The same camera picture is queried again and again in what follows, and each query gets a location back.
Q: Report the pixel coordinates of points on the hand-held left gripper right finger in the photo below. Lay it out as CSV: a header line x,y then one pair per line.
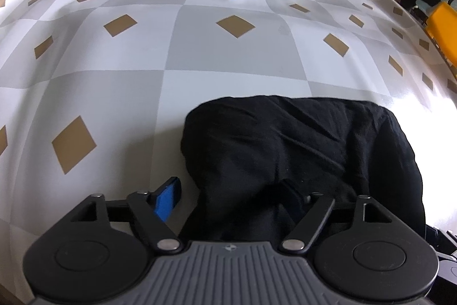
x,y
317,215

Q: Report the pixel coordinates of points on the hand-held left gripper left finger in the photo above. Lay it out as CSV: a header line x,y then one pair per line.
x,y
166,200

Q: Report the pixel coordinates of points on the black t-shirt with red print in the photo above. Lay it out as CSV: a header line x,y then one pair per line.
x,y
303,162

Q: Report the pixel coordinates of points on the grey white checkered tablecloth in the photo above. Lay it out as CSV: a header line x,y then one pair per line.
x,y
160,58

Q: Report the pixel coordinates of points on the yellow plastic chair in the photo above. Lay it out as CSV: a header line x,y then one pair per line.
x,y
444,30

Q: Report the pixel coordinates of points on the light blue plastic item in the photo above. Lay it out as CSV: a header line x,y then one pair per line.
x,y
430,1

